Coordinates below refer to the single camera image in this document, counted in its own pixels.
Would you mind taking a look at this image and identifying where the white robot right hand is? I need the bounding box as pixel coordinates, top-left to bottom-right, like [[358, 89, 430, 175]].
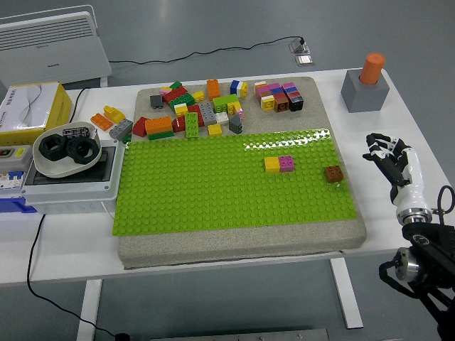
[[362, 132, 428, 214]]

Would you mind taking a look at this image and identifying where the brown square brick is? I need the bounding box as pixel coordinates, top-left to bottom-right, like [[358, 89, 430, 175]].
[[324, 165, 345, 184]]

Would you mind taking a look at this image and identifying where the brick stack with black end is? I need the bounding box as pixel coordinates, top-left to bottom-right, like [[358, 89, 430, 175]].
[[282, 82, 305, 112]]

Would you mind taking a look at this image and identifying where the brick stack with brown end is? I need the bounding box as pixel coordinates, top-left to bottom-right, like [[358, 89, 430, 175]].
[[267, 82, 291, 114]]

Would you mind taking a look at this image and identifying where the brick stack with yellow end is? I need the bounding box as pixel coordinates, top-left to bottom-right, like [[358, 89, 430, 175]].
[[255, 80, 277, 112]]

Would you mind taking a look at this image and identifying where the dark grey roof brick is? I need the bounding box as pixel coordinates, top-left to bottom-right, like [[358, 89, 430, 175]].
[[228, 114, 244, 134]]

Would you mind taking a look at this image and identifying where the lime green brick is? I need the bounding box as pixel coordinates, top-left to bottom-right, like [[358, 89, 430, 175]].
[[212, 94, 239, 114]]

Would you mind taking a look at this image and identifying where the green studded baseplate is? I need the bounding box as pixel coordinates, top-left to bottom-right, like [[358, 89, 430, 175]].
[[112, 127, 358, 237]]

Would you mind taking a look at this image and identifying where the long light grey brick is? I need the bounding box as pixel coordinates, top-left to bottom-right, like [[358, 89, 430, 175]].
[[198, 102, 218, 125]]

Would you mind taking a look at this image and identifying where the tall orange brick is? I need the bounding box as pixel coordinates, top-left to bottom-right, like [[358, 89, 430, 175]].
[[206, 78, 221, 101]]

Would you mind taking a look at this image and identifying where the long green brick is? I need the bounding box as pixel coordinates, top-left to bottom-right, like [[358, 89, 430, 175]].
[[184, 112, 200, 138]]

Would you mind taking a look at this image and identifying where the dark green brick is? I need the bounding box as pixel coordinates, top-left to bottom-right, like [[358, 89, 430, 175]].
[[168, 94, 196, 111]]

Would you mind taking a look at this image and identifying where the large red brick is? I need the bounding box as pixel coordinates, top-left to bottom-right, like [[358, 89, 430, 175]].
[[162, 86, 189, 104]]

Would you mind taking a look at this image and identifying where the flat green brick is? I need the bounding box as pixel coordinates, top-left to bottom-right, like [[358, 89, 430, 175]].
[[147, 130, 176, 141]]

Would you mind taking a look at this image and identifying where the wide orange brick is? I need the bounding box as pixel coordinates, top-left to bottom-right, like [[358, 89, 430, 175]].
[[144, 116, 173, 135]]

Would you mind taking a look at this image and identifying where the red roof brick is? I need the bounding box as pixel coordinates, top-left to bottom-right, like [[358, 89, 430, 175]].
[[132, 116, 149, 137]]

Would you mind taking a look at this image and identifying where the yellow shaped brick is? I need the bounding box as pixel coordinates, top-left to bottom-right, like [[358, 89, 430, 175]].
[[103, 105, 127, 124]]

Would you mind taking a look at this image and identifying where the flat orange brick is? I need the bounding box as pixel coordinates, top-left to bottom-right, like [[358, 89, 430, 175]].
[[90, 112, 114, 131]]

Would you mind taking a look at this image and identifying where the grey block holder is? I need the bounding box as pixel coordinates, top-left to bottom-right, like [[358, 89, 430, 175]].
[[340, 67, 390, 114]]

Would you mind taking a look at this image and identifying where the orange cylinder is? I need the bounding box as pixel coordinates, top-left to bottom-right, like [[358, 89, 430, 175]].
[[358, 53, 387, 85]]

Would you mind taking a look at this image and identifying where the white table leg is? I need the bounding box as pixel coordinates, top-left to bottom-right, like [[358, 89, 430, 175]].
[[76, 279, 103, 341], [329, 257, 364, 330]]

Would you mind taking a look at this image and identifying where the open floor socket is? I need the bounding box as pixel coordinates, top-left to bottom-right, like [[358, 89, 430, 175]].
[[288, 36, 312, 55]]

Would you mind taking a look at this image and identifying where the grey-brown foam mat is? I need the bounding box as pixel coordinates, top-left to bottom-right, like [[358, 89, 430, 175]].
[[117, 76, 367, 270]]

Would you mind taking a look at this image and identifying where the black hex nut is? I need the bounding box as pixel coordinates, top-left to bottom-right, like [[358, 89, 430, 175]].
[[65, 136, 99, 165], [38, 133, 68, 161]]

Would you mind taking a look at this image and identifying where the black terminal strip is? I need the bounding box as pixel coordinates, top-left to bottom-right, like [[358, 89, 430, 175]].
[[63, 126, 90, 139]]

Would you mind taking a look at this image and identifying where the white bowl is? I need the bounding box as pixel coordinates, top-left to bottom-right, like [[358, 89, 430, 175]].
[[32, 121, 102, 179]]

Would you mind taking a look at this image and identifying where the white panel heater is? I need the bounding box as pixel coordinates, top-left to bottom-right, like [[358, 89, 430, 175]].
[[0, 4, 113, 88]]

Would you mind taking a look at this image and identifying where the yellow tissue box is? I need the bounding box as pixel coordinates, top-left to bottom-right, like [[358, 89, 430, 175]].
[[0, 81, 73, 146]]

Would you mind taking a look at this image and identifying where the blue plastic box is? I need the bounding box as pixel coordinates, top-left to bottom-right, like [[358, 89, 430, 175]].
[[0, 195, 38, 214]]

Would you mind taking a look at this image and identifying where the grey push-button box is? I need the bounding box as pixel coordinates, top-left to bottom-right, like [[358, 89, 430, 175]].
[[0, 144, 33, 174]]

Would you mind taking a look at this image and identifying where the white circuit breaker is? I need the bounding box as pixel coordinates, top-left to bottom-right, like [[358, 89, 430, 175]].
[[0, 170, 28, 192]]

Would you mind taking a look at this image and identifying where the white electrical enclosure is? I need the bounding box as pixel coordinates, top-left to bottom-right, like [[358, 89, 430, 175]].
[[20, 138, 126, 216]]

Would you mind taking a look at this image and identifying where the short black cable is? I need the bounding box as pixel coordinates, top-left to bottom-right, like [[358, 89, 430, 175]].
[[69, 87, 89, 124]]

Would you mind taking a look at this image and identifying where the long black cable with plug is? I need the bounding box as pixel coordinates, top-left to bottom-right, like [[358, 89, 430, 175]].
[[27, 212, 131, 341]]

